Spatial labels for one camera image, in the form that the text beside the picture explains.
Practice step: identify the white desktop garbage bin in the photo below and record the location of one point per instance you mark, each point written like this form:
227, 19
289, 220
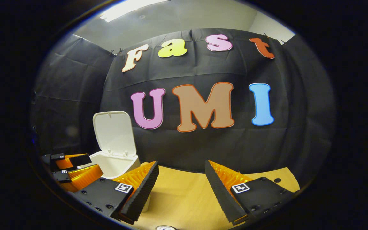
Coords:
113, 134

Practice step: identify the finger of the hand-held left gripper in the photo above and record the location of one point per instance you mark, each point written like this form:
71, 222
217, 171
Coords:
75, 159
85, 179

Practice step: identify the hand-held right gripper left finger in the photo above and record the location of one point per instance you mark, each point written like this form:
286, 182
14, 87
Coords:
142, 195

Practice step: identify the black backdrop cloth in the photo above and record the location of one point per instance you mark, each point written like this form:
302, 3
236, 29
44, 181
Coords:
267, 143

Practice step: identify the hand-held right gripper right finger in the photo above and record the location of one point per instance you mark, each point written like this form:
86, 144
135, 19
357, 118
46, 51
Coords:
222, 198

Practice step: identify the wooden desktop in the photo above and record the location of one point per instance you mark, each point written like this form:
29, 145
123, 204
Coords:
184, 198

